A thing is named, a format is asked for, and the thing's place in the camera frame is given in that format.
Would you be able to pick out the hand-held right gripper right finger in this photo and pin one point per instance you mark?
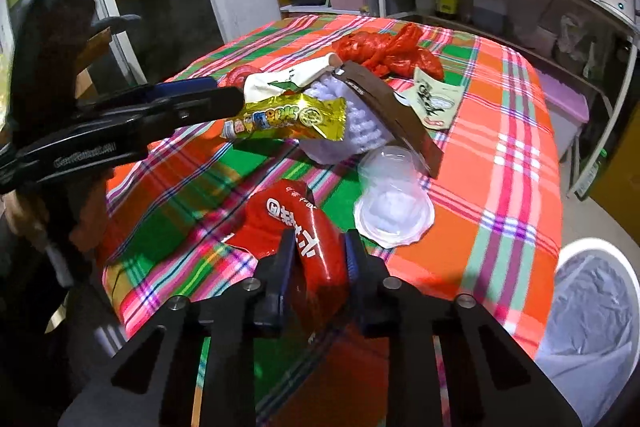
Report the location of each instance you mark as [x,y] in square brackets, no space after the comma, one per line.
[356,272]

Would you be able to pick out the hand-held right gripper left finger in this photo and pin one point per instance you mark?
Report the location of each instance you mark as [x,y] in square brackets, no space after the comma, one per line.
[274,302]

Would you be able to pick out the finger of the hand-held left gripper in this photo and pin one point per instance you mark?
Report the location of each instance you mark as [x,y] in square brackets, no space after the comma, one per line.
[210,104]
[170,89]

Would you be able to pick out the red snack packet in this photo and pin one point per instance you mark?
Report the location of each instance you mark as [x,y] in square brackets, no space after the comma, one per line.
[310,227]

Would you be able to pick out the yellow snack packet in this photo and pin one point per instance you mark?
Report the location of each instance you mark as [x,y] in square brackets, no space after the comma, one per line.
[290,119]

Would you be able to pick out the white trash bin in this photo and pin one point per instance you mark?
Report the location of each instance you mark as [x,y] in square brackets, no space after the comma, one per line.
[590,247]

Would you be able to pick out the small red round wrapper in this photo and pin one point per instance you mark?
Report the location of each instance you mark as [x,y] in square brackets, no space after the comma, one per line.
[239,76]

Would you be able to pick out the white paper wrapper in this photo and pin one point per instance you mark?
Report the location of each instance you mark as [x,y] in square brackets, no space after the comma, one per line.
[280,82]

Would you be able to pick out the clear plastic cup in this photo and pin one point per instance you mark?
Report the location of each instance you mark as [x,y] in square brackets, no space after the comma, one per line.
[395,207]

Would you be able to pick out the white foam net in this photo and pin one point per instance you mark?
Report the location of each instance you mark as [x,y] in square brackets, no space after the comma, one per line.
[345,132]

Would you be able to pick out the brown cardboard strip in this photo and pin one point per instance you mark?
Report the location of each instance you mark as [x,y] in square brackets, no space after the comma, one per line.
[390,117]

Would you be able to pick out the plaid tablecloth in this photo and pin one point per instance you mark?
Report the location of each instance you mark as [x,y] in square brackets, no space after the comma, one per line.
[500,187]

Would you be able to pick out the red plastic bag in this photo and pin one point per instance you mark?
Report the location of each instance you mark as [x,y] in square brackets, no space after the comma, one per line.
[395,52]

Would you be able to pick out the grey bin liner bag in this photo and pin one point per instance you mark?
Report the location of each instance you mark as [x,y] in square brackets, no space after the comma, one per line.
[600,332]

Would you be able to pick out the yellow labelled jar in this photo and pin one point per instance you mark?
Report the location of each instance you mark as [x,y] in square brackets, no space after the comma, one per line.
[445,4]

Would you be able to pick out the purple lidded storage box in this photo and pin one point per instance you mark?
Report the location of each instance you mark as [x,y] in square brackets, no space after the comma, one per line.
[562,107]

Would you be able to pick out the wooden door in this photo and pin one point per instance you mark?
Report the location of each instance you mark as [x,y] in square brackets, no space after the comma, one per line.
[620,177]

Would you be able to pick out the white plastic jug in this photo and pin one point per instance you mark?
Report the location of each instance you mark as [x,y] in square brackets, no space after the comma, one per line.
[487,9]

